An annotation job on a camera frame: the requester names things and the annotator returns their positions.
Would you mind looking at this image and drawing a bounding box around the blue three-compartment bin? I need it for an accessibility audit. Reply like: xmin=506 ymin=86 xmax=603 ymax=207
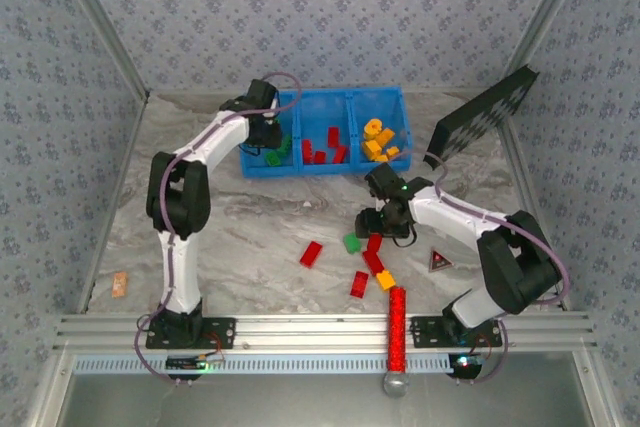
xmin=239 ymin=86 xmax=414 ymax=179

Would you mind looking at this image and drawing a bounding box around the red triangle sign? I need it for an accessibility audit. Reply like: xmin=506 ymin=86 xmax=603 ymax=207
xmin=427 ymin=248 xmax=454 ymax=274

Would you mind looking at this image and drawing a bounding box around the red glitter cylinder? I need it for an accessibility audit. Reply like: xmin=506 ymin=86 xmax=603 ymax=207
xmin=388 ymin=286 xmax=409 ymax=376

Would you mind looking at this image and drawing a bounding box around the black patterned board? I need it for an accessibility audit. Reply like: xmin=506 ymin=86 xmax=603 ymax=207
xmin=423 ymin=64 xmax=540 ymax=172

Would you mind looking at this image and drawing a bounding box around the right round circuit board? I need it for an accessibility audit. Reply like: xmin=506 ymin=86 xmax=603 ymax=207
xmin=447 ymin=352 xmax=484 ymax=381

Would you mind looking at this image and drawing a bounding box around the silver round knob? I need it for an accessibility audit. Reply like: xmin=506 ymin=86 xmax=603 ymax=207
xmin=382 ymin=371 xmax=411 ymax=398

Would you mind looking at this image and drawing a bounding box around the grey metal sheet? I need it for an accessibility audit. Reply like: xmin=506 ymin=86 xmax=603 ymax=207
xmin=29 ymin=351 xmax=616 ymax=427

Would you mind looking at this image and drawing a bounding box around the left circuit board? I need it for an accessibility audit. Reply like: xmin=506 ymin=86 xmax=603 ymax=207
xmin=165 ymin=354 xmax=226 ymax=373

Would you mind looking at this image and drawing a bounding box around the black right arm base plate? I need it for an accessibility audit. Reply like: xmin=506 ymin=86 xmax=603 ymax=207
xmin=409 ymin=316 xmax=503 ymax=348

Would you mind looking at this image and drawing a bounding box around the aluminium mounting rail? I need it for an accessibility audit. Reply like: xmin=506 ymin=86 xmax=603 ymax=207
xmin=54 ymin=311 xmax=599 ymax=353

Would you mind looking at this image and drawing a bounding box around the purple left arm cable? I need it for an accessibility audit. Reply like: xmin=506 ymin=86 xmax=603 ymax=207
xmin=134 ymin=71 xmax=303 ymax=384

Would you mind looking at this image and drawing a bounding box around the grey slotted cable duct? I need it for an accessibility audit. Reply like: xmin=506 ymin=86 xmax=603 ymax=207
xmin=74 ymin=352 xmax=451 ymax=376

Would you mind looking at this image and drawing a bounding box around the aluminium frame post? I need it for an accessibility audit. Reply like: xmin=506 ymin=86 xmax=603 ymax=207
xmin=49 ymin=0 xmax=151 ymax=101
xmin=504 ymin=0 xmax=596 ymax=78

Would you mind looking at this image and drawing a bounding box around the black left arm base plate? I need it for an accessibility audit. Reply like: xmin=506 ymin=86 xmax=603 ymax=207
xmin=144 ymin=316 xmax=237 ymax=351

